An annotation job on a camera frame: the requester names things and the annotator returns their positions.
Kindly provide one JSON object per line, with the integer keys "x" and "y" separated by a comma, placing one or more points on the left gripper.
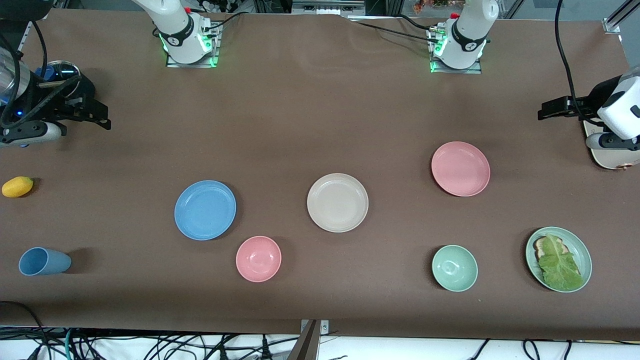
{"x": 579, "y": 106}

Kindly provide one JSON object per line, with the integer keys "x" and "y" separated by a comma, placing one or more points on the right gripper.
{"x": 61, "y": 102}

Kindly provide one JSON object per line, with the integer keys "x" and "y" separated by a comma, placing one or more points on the pink plate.
{"x": 460, "y": 169}

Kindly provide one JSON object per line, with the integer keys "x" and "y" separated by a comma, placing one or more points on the blue plate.
{"x": 205, "y": 210}

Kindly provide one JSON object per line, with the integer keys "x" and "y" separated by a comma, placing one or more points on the glass pot lid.
{"x": 65, "y": 70}

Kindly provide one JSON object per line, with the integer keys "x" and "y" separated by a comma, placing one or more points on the beige toaster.
{"x": 607, "y": 159}

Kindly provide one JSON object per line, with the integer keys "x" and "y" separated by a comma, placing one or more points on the yellow lemon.
{"x": 17, "y": 187}

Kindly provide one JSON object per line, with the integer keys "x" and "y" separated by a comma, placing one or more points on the toasted bread slice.
{"x": 539, "y": 246}

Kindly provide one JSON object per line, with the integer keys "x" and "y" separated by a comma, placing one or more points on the green plate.
{"x": 579, "y": 250}

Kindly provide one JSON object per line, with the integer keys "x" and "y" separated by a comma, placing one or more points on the blue cup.
{"x": 50, "y": 262}

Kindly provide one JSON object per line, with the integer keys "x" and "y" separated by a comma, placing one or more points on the green lettuce leaf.
{"x": 557, "y": 265}

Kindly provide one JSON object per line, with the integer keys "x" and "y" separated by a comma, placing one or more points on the colourful box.
{"x": 430, "y": 5}

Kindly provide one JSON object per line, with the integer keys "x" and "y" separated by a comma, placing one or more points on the small green bowl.
{"x": 454, "y": 268}

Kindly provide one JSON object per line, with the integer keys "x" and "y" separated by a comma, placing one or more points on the small pink bowl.
{"x": 258, "y": 259}

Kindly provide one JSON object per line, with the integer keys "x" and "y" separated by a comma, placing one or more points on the beige plate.
{"x": 337, "y": 202}

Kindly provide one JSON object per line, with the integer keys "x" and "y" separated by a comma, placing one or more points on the brown table cover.
{"x": 350, "y": 290}

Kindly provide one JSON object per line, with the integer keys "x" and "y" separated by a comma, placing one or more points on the aluminium frame post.
{"x": 25, "y": 40}
{"x": 612, "y": 25}

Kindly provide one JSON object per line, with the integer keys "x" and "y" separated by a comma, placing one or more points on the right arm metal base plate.
{"x": 190, "y": 65}

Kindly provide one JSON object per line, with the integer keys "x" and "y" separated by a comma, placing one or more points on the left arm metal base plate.
{"x": 440, "y": 69}

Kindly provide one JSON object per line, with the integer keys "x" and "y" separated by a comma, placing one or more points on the metal rail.
{"x": 327, "y": 7}

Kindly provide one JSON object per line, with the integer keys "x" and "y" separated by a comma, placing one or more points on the metal mount bracket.
{"x": 325, "y": 327}

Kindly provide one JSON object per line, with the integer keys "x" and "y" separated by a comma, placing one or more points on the dark mount bar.
{"x": 306, "y": 347}

